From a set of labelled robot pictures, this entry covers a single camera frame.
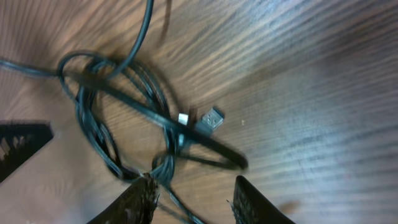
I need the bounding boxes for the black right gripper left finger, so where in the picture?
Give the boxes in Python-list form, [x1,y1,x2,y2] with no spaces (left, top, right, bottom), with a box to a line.
[88,175,159,224]

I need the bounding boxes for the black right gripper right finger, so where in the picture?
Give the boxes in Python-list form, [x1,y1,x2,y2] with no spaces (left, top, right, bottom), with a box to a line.
[231,175,294,224]

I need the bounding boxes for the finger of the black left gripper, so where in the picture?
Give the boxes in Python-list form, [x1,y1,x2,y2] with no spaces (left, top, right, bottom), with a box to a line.
[1,123,53,182]

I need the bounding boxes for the thin black usb cable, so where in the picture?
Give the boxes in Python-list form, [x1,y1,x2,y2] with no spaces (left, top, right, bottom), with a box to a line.
[0,0,206,224]

